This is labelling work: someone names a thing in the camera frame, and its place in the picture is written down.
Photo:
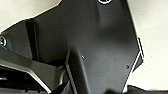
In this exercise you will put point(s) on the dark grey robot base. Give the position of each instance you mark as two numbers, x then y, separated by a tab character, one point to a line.
100	50

